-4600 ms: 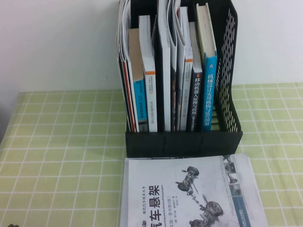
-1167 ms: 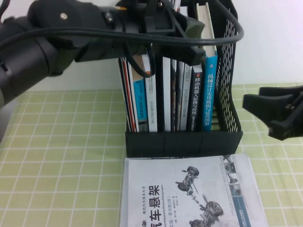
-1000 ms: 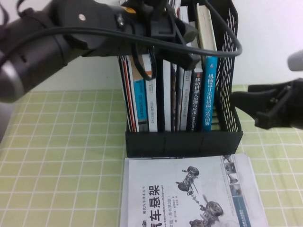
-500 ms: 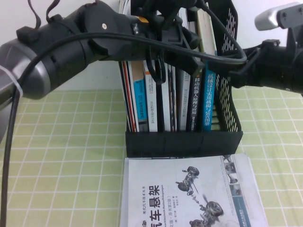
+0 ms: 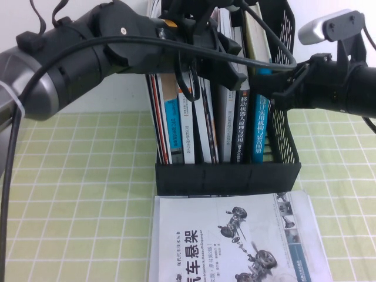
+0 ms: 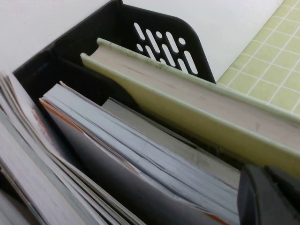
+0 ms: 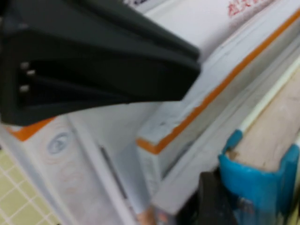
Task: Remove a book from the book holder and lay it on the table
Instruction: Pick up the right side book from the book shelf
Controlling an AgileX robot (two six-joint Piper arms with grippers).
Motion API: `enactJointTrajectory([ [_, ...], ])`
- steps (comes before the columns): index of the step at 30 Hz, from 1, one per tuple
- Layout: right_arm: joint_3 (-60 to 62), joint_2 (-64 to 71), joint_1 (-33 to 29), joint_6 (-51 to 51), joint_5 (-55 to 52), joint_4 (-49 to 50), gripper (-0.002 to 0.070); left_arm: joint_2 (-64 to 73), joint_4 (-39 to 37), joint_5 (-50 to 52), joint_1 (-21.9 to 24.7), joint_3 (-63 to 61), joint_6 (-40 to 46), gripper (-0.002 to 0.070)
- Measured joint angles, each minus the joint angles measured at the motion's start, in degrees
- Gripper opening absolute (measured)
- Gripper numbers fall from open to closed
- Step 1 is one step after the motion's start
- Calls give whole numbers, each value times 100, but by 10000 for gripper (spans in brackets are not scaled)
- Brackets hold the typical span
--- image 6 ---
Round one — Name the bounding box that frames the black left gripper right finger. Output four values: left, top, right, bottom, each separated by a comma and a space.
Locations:
264, 165, 300, 225

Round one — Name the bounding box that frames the large white softcover book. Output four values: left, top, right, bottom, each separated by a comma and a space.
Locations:
0, 117, 78, 225

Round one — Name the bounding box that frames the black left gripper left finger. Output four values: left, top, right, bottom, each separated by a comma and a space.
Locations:
237, 164, 285, 225

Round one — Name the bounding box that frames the green checkered tablecloth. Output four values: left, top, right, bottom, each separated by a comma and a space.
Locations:
217, 0, 300, 118

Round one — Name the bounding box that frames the black plastic book holder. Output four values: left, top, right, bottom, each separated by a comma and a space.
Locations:
13, 0, 247, 169

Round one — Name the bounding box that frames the pale green hardcover blue spine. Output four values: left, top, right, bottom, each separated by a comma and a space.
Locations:
80, 37, 300, 180

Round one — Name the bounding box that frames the black mobile robot book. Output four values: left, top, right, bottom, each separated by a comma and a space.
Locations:
101, 98, 242, 175

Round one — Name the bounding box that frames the white book orange band spine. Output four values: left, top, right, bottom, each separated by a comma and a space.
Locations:
38, 81, 241, 225

